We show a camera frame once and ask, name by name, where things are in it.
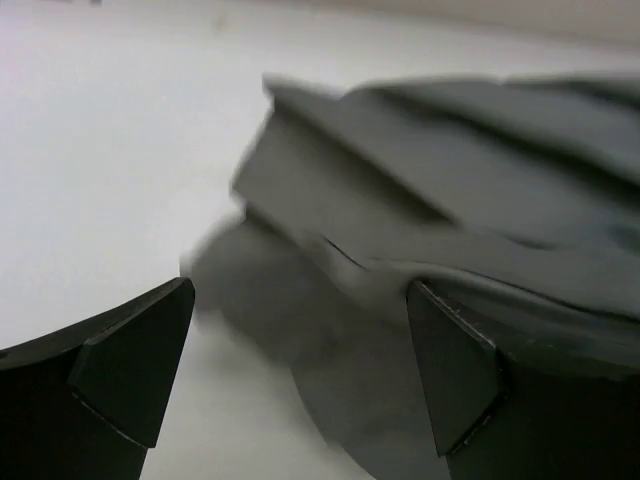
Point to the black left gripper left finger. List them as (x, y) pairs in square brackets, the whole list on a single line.
[(88, 401)]

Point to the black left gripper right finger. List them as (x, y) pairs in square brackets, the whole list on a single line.
[(520, 387)]

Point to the grey pleated skirt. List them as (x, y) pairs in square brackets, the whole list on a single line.
[(530, 184)]

